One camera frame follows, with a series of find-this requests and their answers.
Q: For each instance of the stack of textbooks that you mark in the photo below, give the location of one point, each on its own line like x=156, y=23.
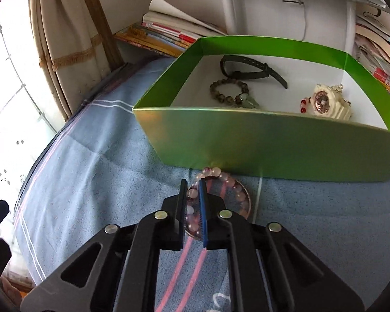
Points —
x=383, y=58

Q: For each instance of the beige curtain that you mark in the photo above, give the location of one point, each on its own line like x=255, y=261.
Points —
x=68, y=22

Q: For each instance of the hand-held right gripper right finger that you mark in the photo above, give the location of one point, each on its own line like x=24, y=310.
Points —
x=203, y=214

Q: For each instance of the bright window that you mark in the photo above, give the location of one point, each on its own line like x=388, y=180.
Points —
x=6, y=104

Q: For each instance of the green cardboard box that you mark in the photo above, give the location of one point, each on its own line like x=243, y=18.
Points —
x=247, y=143

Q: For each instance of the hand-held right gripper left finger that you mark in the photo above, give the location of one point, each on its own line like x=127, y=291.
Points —
x=182, y=208

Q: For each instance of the pile of magazines and books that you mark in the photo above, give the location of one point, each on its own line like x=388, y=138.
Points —
x=169, y=29

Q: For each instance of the fringed curtain tieback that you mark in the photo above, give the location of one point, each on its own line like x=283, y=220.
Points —
x=71, y=57

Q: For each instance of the black wrist watch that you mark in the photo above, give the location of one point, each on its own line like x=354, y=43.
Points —
x=247, y=74

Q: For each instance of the blue striped bed sheet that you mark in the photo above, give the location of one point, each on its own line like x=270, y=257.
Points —
x=100, y=169

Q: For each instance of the cream wrist watch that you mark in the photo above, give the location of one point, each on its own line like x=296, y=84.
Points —
x=321, y=102

